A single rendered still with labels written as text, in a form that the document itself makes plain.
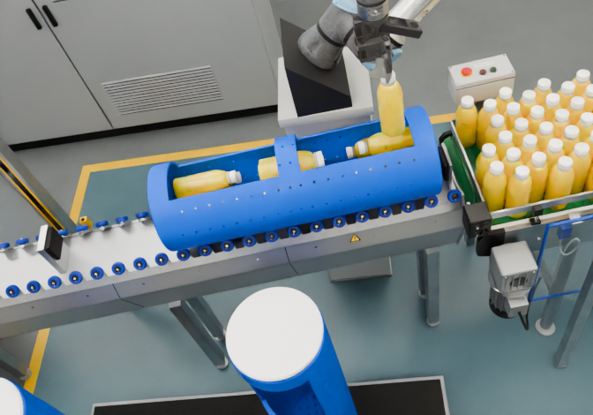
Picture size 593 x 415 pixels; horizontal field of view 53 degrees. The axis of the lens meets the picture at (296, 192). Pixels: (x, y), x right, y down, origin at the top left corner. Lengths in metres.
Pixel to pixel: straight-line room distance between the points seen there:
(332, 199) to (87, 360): 1.76
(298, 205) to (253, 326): 0.38
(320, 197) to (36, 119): 2.55
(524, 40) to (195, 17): 2.00
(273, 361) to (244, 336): 0.11
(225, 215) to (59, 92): 2.15
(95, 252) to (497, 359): 1.69
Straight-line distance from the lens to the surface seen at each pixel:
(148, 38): 3.37
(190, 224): 1.82
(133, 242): 2.16
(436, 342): 2.76
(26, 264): 2.33
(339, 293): 2.89
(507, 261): 1.96
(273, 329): 1.70
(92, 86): 3.68
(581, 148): 1.94
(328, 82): 1.93
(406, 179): 1.78
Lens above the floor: 2.54
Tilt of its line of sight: 51 degrees down
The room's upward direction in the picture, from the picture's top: 18 degrees counter-clockwise
